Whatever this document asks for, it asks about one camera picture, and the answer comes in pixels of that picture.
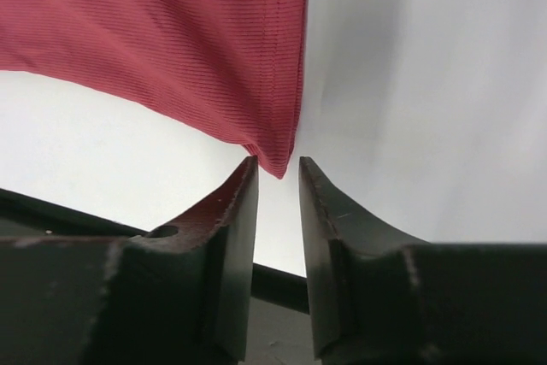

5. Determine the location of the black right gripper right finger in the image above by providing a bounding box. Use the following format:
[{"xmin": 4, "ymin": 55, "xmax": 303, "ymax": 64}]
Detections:
[{"xmin": 299, "ymin": 157, "xmax": 546, "ymax": 364}]

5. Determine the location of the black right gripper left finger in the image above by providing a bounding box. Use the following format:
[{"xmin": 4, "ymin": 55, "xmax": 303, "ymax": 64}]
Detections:
[{"xmin": 1, "ymin": 156, "xmax": 258, "ymax": 364}]

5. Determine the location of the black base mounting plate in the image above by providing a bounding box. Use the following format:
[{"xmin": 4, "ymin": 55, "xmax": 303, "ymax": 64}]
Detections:
[{"xmin": 1, "ymin": 190, "xmax": 309, "ymax": 315}]

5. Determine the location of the red tank top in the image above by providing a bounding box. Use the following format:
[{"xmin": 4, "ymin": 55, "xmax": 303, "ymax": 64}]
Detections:
[{"xmin": 1, "ymin": 0, "xmax": 307, "ymax": 177}]

